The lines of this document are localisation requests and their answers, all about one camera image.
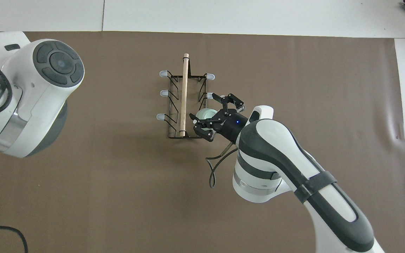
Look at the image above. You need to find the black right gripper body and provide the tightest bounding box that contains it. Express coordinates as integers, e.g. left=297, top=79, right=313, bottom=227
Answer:
left=211, top=110, right=249, bottom=141

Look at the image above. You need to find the pale green plastic cup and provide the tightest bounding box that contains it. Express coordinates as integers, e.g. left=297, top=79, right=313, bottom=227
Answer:
left=194, top=108, right=219, bottom=138

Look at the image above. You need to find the brown table mat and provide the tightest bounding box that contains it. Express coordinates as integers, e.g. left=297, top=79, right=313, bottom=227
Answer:
left=0, top=31, right=405, bottom=253

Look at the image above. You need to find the black wire cup rack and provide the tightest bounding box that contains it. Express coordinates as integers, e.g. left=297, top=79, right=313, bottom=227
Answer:
left=156, top=53, right=216, bottom=139

